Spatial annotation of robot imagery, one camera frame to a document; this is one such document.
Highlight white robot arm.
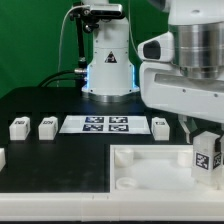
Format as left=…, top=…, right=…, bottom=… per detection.
left=82, top=0, right=224, bottom=124

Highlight black cables at base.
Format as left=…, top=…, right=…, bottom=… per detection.
left=37, top=68, right=88, bottom=88

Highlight white camera cable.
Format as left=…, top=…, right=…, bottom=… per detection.
left=57, top=4, right=84, bottom=88

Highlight black camera on mount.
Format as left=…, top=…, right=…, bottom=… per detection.
left=69, top=3, right=125, bottom=34

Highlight white square tabletop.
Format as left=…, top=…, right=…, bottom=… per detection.
left=110, top=145, right=224, bottom=191

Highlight white sheet with AprilTags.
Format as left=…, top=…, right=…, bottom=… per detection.
left=60, top=115, right=150, bottom=134

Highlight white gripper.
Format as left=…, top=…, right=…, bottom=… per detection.
left=139, top=62, right=224, bottom=144

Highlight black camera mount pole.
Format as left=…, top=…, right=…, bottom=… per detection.
left=76, top=18, right=86, bottom=69

